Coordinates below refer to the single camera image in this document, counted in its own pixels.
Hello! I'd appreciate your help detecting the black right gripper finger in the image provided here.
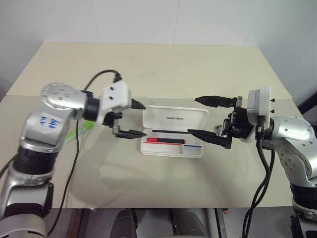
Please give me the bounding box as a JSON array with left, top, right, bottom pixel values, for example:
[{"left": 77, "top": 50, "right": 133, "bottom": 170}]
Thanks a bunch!
[
  {"left": 187, "top": 128, "right": 232, "bottom": 150},
  {"left": 194, "top": 95, "right": 235, "bottom": 109}
]

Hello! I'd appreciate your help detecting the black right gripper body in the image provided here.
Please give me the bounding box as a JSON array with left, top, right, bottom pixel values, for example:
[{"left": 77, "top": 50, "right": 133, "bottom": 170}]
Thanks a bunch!
[{"left": 221, "top": 95, "right": 255, "bottom": 139}]

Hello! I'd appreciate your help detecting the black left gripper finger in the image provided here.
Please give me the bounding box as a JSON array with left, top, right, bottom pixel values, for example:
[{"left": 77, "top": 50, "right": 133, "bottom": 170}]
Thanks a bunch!
[
  {"left": 130, "top": 98, "right": 147, "bottom": 111},
  {"left": 115, "top": 129, "right": 148, "bottom": 139}
]

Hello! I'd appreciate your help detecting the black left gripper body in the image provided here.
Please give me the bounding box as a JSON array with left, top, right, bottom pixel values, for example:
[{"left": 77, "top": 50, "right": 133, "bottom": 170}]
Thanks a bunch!
[{"left": 104, "top": 111, "right": 124, "bottom": 136}]

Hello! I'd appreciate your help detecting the red and black marker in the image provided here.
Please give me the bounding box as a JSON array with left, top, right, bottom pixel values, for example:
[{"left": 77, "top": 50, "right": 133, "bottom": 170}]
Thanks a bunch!
[{"left": 146, "top": 137, "right": 186, "bottom": 145}]

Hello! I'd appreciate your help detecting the green marker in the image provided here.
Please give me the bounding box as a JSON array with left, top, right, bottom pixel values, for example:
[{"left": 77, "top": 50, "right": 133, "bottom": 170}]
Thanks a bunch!
[{"left": 64, "top": 120, "right": 95, "bottom": 144}]

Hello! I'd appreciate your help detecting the white plastic pencil case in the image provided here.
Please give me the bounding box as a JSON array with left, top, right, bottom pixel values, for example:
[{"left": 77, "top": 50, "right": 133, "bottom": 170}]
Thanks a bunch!
[{"left": 140, "top": 105, "right": 209, "bottom": 159}]

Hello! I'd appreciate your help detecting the thin black pen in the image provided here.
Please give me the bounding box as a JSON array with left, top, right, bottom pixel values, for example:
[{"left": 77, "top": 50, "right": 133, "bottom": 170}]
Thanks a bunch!
[{"left": 151, "top": 128, "right": 193, "bottom": 134}]

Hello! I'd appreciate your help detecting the dark object beside table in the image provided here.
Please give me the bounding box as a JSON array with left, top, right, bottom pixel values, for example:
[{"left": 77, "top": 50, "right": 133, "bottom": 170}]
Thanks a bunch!
[{"left": 297, "top": 91, "right": 317, "bottom": 115}]

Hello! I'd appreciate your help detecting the black upright bar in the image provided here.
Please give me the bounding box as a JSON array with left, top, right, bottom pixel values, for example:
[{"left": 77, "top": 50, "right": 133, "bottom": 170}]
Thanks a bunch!
[{"left": 214, "top": 208, "right": 226, "bottom": 238}]

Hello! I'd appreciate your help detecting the dark rounded shape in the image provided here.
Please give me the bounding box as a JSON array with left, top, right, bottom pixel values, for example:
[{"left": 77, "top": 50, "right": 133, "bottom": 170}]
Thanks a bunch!
[
  {"left": 115, "top": 208, "right": 138, "bottom": 238},
  {"left": 169, "top": 208, "right": 208, "bottom": 238}
]

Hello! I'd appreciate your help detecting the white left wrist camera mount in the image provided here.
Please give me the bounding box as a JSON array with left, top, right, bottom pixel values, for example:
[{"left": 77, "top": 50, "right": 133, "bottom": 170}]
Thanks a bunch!
[{"left": 95, "top": 80, "right": 133, "bottom": 126}]

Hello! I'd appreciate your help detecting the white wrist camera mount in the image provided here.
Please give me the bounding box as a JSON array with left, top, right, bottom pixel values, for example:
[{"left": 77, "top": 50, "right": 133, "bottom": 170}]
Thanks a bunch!
[
  {"left": 239, "top": 85, "right": 272, "bottom": 144},
  {"left": 95, "top": 80, "right": 133, "bottom": 126}
]

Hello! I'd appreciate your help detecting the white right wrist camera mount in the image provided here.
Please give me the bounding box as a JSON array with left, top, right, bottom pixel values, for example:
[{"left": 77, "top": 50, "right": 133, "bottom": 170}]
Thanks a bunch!
[{"left": 239, "top": 85, "right": 272, "bottom": 144}]

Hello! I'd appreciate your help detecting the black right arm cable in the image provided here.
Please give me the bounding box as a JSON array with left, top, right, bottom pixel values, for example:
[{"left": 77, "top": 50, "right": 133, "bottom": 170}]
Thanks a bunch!
[
  {"left": 245, "top": 141, "right": 276, "bottom": 238},
  {"left": 243, "top": 116, "right": 272, "bottom": 238}
]

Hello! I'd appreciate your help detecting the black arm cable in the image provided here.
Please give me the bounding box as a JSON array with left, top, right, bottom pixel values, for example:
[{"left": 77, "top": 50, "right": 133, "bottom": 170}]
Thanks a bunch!
[
  {"left": 243, "top": 116, "right": 272, "bottom": 238},
  {"left": 47, "top": 70, "right": 123, "bottom": 236},
  {"left": 245, "top": 141, "right": 276, "bottom": 238}
]

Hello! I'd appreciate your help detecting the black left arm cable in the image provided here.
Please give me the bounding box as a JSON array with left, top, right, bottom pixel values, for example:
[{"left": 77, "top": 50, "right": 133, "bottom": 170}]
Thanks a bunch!
[{"left": 47, "top": 70, "right": 123, "bottom": 236}]

